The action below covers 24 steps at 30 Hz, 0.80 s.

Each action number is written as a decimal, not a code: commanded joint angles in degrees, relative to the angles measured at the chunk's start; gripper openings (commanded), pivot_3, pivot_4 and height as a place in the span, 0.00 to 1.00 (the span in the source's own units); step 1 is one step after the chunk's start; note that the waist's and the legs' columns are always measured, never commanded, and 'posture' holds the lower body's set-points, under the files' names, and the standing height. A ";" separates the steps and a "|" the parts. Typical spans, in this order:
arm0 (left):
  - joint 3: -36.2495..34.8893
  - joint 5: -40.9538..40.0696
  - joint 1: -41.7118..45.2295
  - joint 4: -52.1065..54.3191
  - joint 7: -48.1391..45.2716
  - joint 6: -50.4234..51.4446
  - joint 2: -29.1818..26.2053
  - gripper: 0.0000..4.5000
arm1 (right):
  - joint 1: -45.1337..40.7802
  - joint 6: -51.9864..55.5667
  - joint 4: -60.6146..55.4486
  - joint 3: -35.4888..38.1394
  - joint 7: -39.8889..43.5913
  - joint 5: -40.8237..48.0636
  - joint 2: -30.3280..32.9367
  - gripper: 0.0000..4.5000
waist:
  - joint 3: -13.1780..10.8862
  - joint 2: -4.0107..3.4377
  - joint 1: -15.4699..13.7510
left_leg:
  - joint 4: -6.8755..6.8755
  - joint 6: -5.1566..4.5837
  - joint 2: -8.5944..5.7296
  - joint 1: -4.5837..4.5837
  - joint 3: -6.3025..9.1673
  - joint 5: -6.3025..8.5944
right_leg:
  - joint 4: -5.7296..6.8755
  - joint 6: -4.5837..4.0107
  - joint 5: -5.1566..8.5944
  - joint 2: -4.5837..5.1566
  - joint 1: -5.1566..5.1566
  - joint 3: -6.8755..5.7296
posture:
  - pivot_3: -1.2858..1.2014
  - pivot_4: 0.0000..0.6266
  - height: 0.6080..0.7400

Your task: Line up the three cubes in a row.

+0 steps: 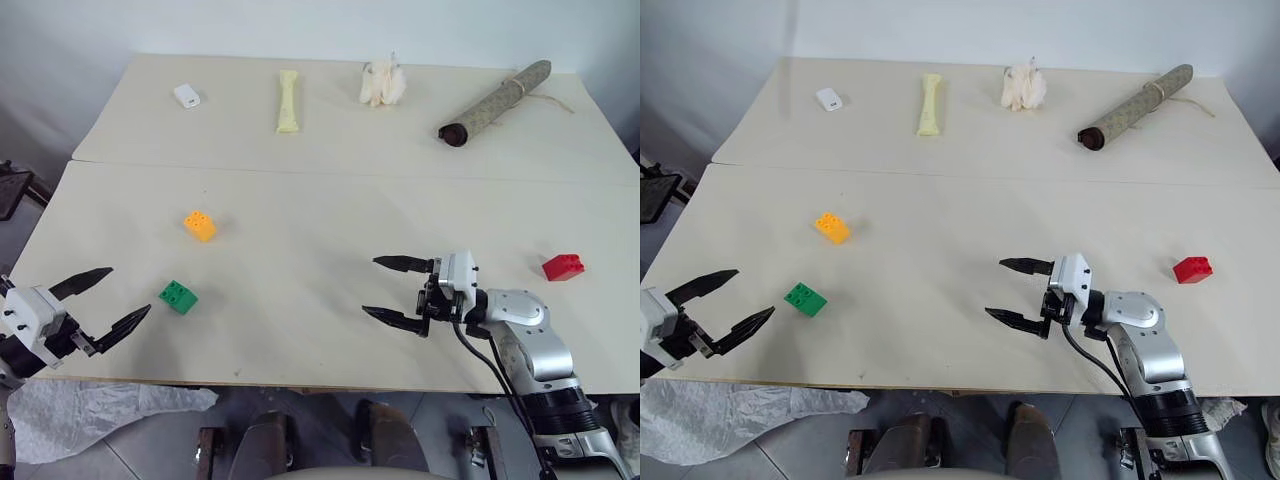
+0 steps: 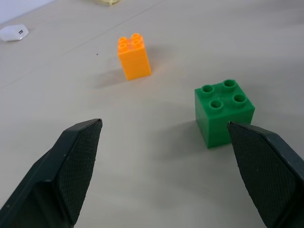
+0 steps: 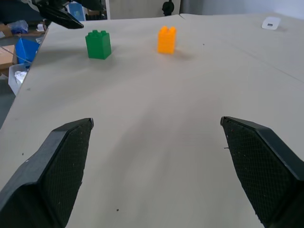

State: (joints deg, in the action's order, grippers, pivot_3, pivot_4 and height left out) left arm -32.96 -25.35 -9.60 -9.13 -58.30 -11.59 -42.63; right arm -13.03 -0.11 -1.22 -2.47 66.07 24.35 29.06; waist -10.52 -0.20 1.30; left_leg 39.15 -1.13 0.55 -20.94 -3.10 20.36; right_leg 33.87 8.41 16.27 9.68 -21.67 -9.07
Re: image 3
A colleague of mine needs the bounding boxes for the black round-headed stand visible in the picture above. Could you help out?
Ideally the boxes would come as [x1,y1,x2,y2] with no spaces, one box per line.
[161,0,174,17]

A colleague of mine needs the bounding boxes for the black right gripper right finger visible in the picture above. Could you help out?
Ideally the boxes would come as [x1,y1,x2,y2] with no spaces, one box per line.
[220,116,304,228]

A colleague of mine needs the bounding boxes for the flat brown cardboard box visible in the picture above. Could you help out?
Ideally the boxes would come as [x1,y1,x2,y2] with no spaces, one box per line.
[0,44,18,70]

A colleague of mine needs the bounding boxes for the blue plastic bin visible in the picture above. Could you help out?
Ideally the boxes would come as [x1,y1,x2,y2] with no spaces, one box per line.
[15,37,40,65]

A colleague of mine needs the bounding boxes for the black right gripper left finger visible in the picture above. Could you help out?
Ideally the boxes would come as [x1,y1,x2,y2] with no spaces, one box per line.
[0,117,95,228]

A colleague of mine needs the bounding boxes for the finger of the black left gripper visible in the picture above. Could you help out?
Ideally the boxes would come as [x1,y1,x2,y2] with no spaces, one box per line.
[38,4,85,30]
[79,0,105,11]

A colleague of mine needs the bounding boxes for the small white plastic device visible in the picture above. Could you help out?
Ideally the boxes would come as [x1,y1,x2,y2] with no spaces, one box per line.
[261,16,282,31]

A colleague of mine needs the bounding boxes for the orange toy brick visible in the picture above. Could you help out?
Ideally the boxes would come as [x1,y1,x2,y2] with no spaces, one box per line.
[157,25,177,55]

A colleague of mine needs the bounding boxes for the clear plastic bag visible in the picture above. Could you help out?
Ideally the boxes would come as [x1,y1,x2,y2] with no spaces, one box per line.
[9,20,29,34]

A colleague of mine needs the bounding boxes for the white plastic bin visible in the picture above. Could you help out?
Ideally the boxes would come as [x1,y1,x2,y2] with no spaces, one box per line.
[8,63,31,96]

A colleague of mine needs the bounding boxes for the green toy brick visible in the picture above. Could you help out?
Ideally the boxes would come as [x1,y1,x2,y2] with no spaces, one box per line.
[85,29,112,60]

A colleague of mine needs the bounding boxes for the blue and white box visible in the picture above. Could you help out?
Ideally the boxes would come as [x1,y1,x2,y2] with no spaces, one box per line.
[67,3,86,22]

